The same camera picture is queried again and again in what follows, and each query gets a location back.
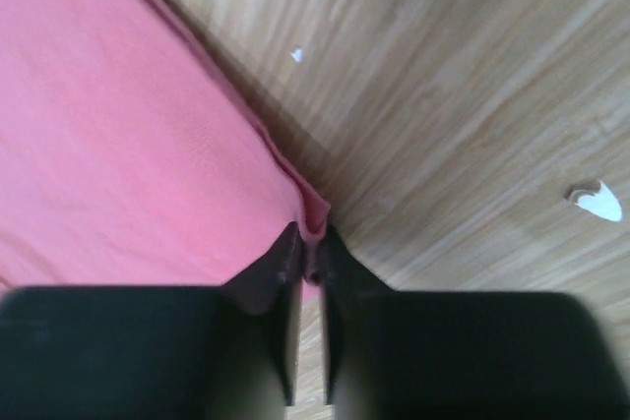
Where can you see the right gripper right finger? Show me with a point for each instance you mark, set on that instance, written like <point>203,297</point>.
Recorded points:
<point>402,354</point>

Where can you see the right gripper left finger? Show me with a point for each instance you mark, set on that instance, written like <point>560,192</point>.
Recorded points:
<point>156,352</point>

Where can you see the pink t shirt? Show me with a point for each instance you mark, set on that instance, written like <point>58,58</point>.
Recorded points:
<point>126,155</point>

